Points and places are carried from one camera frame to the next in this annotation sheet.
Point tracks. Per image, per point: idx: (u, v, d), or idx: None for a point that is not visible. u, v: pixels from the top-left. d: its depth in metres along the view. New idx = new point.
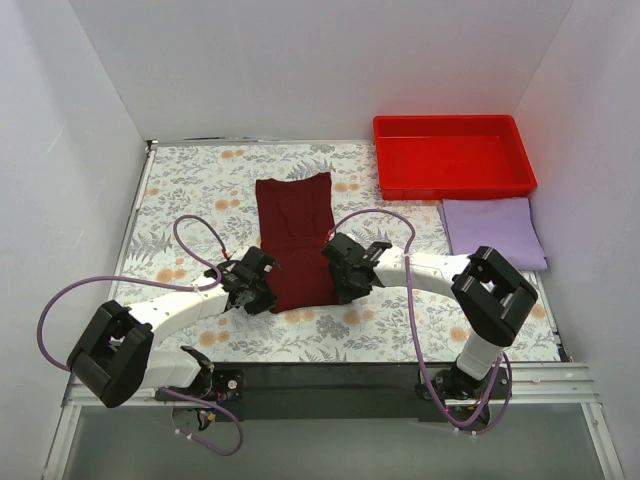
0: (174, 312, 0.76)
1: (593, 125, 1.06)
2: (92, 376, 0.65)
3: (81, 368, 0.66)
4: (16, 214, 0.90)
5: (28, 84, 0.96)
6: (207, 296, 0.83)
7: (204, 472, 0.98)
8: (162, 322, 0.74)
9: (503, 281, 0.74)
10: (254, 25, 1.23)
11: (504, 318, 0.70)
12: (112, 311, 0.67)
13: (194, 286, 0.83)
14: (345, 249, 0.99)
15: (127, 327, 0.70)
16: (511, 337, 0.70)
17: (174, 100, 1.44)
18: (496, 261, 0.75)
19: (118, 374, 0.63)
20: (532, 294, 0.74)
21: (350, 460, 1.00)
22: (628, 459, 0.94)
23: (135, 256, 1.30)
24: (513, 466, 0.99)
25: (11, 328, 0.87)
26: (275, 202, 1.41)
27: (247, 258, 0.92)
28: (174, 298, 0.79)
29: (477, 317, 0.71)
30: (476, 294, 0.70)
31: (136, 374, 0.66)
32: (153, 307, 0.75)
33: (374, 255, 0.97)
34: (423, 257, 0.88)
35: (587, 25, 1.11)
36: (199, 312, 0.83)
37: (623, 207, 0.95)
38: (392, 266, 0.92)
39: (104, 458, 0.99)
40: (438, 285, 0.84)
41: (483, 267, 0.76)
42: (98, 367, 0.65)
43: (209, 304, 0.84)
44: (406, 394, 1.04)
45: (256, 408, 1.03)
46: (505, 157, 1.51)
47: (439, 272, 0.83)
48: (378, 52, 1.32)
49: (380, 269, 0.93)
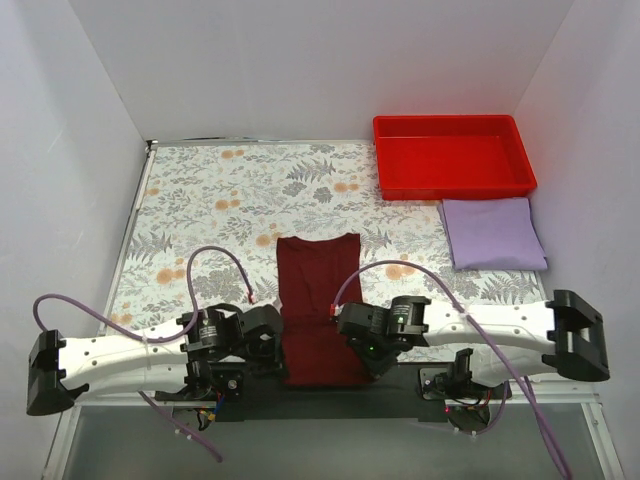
0: (103, 362, 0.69)
1: (593, 125, 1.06)
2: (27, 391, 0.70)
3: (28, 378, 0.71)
4: (16, 214, 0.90)
5: (28, 84, 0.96)
6: (154, 352, 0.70)
7: (203, 472, 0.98)
8: (82, 370, 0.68)
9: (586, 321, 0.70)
10: (255, 25, 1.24)
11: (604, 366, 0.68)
12: (50, 343, 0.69)
13: (145, 335, 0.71)
14: (366, 318, 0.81)
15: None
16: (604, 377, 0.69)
17: (174, 100, 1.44)
18: (577, 304, 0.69)
19: (33, 404, 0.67)
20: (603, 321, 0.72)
21: (349, 460, 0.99)
22: (628, 459, 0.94)
23: (135, 256, 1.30)
24: (513, 466, 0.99)
25: (11, 327, 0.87)
26: (297, 267, 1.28)
27: (246, 318, 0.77)
28: (115, 344, 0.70)
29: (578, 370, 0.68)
30: (582, 351, 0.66)
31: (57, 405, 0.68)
32: (85, 350, 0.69)
33: (409, 317, 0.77)
34: (486, 312, 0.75)
35: (587, 26, 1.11)
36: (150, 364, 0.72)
37: (623, 206, 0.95)
38: (451, 330, 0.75)
39: (103, 457, 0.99)
40: (516, 343, 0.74)
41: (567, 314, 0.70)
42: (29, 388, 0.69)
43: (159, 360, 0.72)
44: (406, 393, 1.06)
45: (257, 406, 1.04)
46: (505, 158, 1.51)
47: (522, 329, 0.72)
48: (379, 53, 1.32)
49: (433, 335, 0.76)
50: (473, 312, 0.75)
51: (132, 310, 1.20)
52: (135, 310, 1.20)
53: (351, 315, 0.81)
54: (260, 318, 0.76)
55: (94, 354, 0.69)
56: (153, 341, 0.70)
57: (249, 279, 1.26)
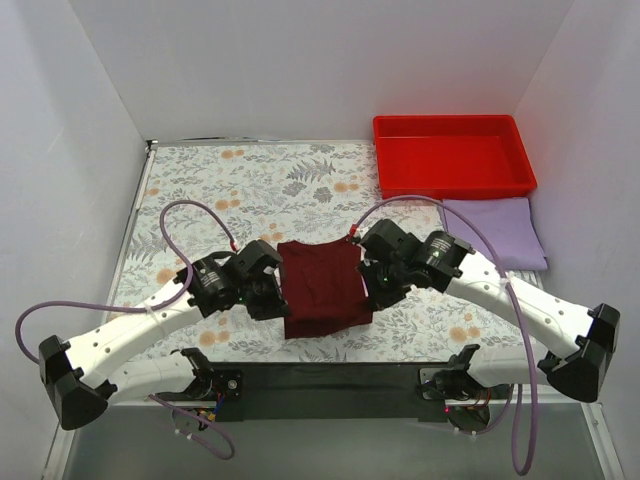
0: (116, 347, 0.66)
1: (593, 125, 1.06)
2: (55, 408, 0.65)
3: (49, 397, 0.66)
4: (16, 214, 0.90)
5: (28, 85, 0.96)
6: (163, 316, 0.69)
7: (204, 472, 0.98)
8: (98, 362, 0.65)
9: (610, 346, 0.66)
10: (254, 25, 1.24)
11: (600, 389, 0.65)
12: (52, 349, 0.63)
13: (147, 305, 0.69)
14: (396, 241, 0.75)
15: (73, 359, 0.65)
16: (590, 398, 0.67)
17: (174, 100, 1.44)
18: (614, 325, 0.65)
19: (65, 415, 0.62)
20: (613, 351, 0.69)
21: (350, 460, 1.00)
22: (628, 459, 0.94)
23: (135, 256, 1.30)
24: (513, 466, 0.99)
25: (11, 329, 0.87)
26: (299, 273, 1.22)
27: (245, 254, 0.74)
28: (120, 326, 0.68)
29: (580, 382, 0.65)
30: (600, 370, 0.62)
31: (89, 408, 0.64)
32: (93, 343, 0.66)
33: (441, 252, 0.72)
34: (527, 291, 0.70)
35: (588, 25, 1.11)
36: (162, 334, 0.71)
37: (623, 207, 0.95)
38: (480, 288, 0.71)
39: (104, 458, 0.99)
40: (540, 334, 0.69)
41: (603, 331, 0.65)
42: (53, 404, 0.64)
43: (169, 326, 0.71)
44: (406, 393, 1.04)
45: (256, 407, 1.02)
46: (505, 158, 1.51)
47: (554, 322, 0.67)
48: (379, 52, 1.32)
49: (460, 284, 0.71)
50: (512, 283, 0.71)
51: None
52: None
53: (381, 234, 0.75)
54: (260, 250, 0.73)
55: (105, 343, 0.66)
56: (156, 308, 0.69)
57: None
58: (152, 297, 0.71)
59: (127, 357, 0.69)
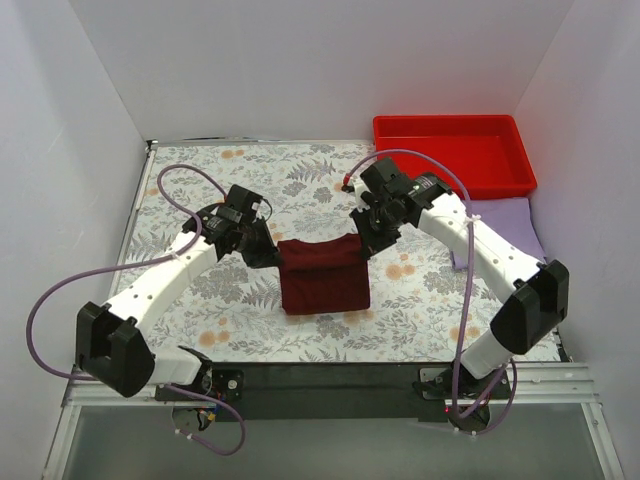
0: (158, 292, 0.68)
1: (593, 125, 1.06)
2: (105, 377, 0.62)
3: (92, 372, 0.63)
4: (16, 213, 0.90)
5: (28, 84, 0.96)
6: (190, 258, 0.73)
7: (204, 472, 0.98)
8: (147, 308, 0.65)
9: (551, 302, 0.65)
10: (254, 25, 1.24)
11: (529, 340, 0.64)
12: (94, 312, 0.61)
13: (173, 250, 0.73)
14: (389, 176, 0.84)
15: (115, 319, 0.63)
16: (520, 352, 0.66)
17: (174, 100, 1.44)
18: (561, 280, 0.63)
19: (124, 372, 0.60)
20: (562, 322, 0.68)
21: (349, 459, 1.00)
22: (628, 459, 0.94)
23: (135, 256, 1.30)
24: (513, 465, 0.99)
25: (11, 328, 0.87)
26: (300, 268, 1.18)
27: (232, 200, 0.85)
28: (154, 275, 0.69)
29: (508, 324, 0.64)
30: (530, 311, 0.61)
31: (143, 363, 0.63)
32: (133, 294, 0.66)
33: (423, 190, 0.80)
34: (489, 235, 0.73)
35: (588, 25, 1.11)
36: (188, 276, 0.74)
37: (623, 206, 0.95)
38: (444, 223, 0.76)
39: (104, 458, 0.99)
40: (491, 277, 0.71)
41: (546, 282, 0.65)
42: (105, 370, 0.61)
43: (196, 267, 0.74)
44: (406, 393, 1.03)
45: (256, 407, 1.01)
46: (506, 158, 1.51)
47: (500, 263, 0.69)
48: (378, 52, 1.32)
49: (430, 217, 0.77)
50: (476, 226, 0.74)
51: None
52: None
53: (379, 167, 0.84)
54: (245, 190, 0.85)
55: (145, 291, 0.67)
56: (182, 251, 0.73)
57: (249, 279, 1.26)
58: (171, 247, 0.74)
59: (164, 306, 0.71)
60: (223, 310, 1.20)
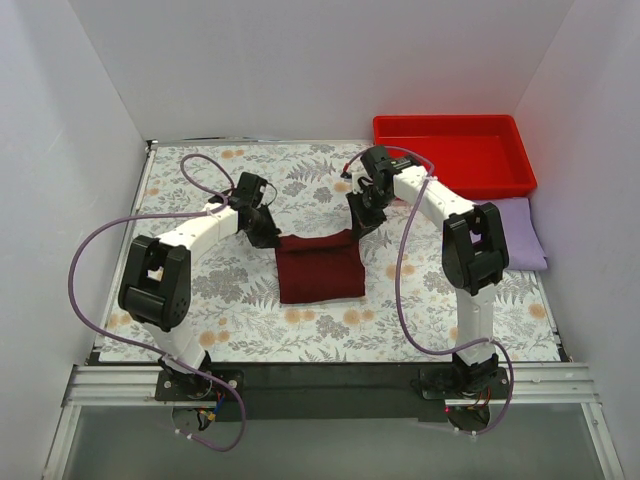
0: (199, 234, 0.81)
1: (593, 124, 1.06)
2: (146, 304, 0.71)
3: (132, 301, 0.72)
4: (16, 214, 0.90)
5: (28, 83, 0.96)
6: (220, 217, 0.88)
7: (203, 472, 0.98)
8: (191, 242, 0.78)
9: (488, 239, 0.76)
10: (255, 25, 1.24)
11: (471, 267, 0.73)
12: (145, 244, 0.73)
13: (207, 211, 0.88)
14: (379, 158, 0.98)
15: (161, 256, 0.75)
16: (469, 283, 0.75)
17: (174, 100, 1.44)
18: (492, 218, 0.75)
19: (170, 296, 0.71)
20: (506, 263, 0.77)
21: (349, 459, 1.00)
22: (628, 460, 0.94)
23: None
24: (513, 465, 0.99)
25: (11, 327, 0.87)
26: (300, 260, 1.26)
27: (244, 183, 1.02)
28: (194, 224, 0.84)
29: (452, 256, 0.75)
30: (458, 238, 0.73)
31: (180, 298, 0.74)
32: (178, 233, 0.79)
33: (400, 165, 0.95)
34: (441, 187, 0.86)
35: (588, 25, 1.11)
36: (216, 234, 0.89)
37: (623, 207, 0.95)
38: (409, 182, 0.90)
39: (104, 458, 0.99)
40: (438, 218, 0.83)
41: (481, 221, 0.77)
42: (149, 296, 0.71)
43: (224, 225, 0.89)
44: (406, 393, 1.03)
45: (256, 407, 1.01)
46: (505, 158, 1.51)
47: (443, 205, 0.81)
48: (379, 52, 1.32)
49: (399, 181, 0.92)
50: (433, 184, 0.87)
51: None
52: None
53: (368, 152, 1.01)
54: (254, 176, 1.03)
55: (189, 231, 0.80)
56: (214, 211, 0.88)
57: (249, 279, 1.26)
58: (206, 207, 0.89)
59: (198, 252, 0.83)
60: (223, 310, 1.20)
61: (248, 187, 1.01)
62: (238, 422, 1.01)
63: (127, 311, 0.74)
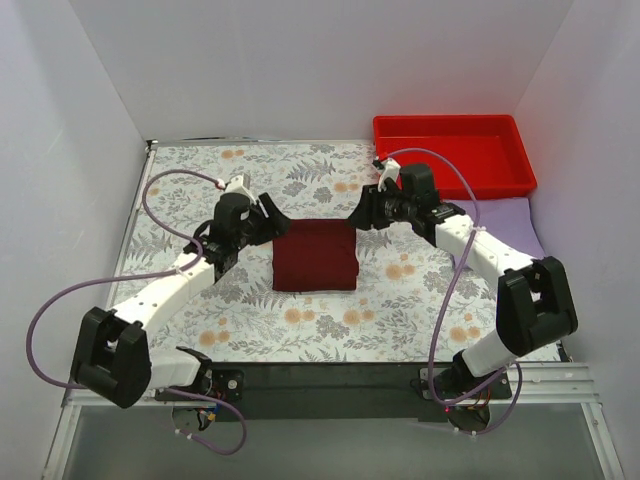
0: (162, 302, 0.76)
1: (593, 123, 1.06)
2: (100, 384, 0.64)
3: (86, 378, 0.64)
4: (16, 213, 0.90)
5: (28, 83, 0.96)
6: (191, 275, 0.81)
7: (203, 472, 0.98)
8: (152, 314, 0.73)
9: (552, 300, 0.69)
10: (254, 24, 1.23)
11: (531, 334, 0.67)
12: (99, 317, 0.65)
13: (177, 267, 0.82)
14: (424, 191, 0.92)
15: (118, 328, 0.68)
16: (526, 351, 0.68)
17: (173, 100, 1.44)
18: (557, 276, 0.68)
19: (123, 379, 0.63)
20: (572, 327, 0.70)
21: (349, 460, 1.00)
22: (628, 460, 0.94)
23: (135, 256, 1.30)
24: (513, 466, 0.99)
25: (12, 326, 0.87)
26: (295, 252, 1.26)
27: (219, 220, 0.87)
28: (156, 290, 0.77)
29: (508, 318, 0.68)
30: (518, 300, 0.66)
31: (138, 373, 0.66)
32: (139, 302, 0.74)
33: (443, 214, 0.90)
34: (490, 238, 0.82)
35: (588, 25, 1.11)
36: (189, 291, 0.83)
37: (623, 208, 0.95)
38: (454, 233, 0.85)
39: (104, 459, 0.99)
40: (489, 272, 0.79)
41: (542, 277, 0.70)
42: (101, 377, 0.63)
43: (196, 282, 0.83)
44: (406, 393, 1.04)
45: (256, 407, 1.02)
46: (505, 158, 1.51)
47: (496, 259, 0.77)
48: (379, 52, 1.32)
49: (442, 231, 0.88)
50: (480, 234, 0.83)
51: None
52: None
53: (418, 179, 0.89)
54: (230, 208, 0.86)
55: (151, 299, 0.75)
56: (185, 268, 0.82)
57: (249, 279, 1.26)
58: (177, 262, 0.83)
59: (165, 317, 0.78)
60: (223, 310, 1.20)
61: (224, 225, 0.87)
62: (240, 422, 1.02)
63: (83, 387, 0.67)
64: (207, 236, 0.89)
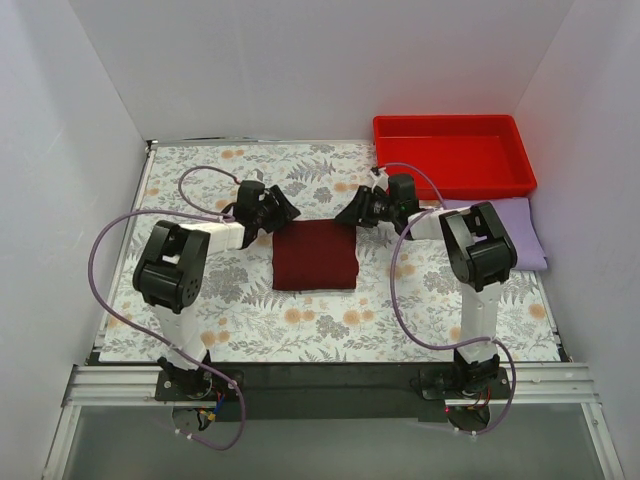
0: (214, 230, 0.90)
1: (593, 123, 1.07)
2: (160, 282, 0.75)
3: (147, 278, 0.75)
4: (16, 214, 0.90)
5: (28, 83, 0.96)
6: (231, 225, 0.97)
7: (203, 472, 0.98)
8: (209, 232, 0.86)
9: (489, 234, 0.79)
10: (255, 25, 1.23)
11: (473, 257, 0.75)
12: (168, 227, 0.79)
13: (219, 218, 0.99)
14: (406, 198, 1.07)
15: (178, 243, 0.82)
16: (471, 276, 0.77)
17: (174, 100, 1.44)
18: (488, 213, 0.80)
19: (184, 276, 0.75)
20: (512, 258, 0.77)
21: (349, 460, 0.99)
22: (628, 460, 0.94)
23: (135, 256, 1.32)
24: (513, 466, 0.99)
25: (11, 327, 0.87)
26: (295, 252, 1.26)
27: (242, 200, 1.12)
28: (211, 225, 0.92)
29: (453, 249, 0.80)
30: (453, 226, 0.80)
31: (193, 280, 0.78)
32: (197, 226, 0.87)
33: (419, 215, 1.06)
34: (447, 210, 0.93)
35: (588, 26, 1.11)
36: (226, 240, 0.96)
37: (623, 208, 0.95)
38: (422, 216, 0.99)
39: (104, 459, 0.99)
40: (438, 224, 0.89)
41: (480, 220, 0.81)
42: (163, 275, 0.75)
43: (234, 233, 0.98)
44: (405, 393, 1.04)
45: (256, 408, 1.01)
46: (505, 158, 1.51)
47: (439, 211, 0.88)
48: (379, 51, 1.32)
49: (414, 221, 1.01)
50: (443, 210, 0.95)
51: (132, 310, 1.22)
52: (135, 310, 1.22)
53: (401, 188, 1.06)
54: (250, 190, 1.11)
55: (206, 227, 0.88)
56: (226, 222, 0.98)
57: (249, 279, 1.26)
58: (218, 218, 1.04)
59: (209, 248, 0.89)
60: (223, 310, 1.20)
61: (246, 204, 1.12)
62: (239, 423, 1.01)
63: (141, 291, 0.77)
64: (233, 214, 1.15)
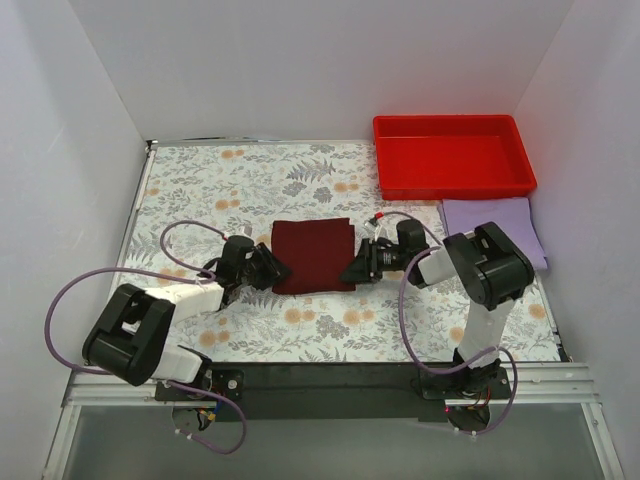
0: (184, 296, 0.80)
1: (593, 124, 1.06)
2: (113, 357, 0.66)
3: (100, 350, 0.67)
4: (15, 214, 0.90)
5: (28, 84, 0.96)
6: (207, 289, 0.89)
7: (203, 472, 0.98)
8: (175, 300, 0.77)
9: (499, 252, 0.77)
10: (255, 25, 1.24)
11: (487, 273, 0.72)
12: (129, 292, 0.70)
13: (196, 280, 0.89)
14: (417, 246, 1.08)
15: (142, 309, 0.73)
16: (486, 295, 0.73)
17: (173, 101, 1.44)
18: (496, 235, 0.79)
19: (140, 352, 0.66)
20: (529, 275, 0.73)
21: (349, 460, 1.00)
22: (628, 460, 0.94)
23: (135, 256, 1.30)
24: (513, 466, 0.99)
25: (12, 326, 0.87)
26: None
27: (227, 257, 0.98)
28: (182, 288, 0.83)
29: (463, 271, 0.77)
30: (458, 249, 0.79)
31: (153, 354, 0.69)
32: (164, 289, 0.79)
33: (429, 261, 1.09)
34: None
35: (588, 25, 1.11)
36: (200, 303, 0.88)
37: (623, 209, 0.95)
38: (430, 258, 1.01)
39: (104, 459, 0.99)
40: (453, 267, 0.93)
41: (487, 241, 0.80)
42: (118, 348, 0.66)
43: (209, 297, 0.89)
44: (405, 393, 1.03)
45: (256, 408, 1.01)
46: (505, 157, 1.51)
47: None
48: (379, 51, 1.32)
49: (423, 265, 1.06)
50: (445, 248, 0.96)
51: None
52: None
53: (411, 236, 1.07)
54: (236, 248, 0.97)
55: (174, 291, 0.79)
56: (203, 282, 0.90)
57: None
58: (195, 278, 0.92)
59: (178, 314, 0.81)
60: (223, 310, 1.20)
61: (231, 263, 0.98)
62: (239, 423, 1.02)
63: (92, 362, 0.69)
64: (216, 270, 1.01)
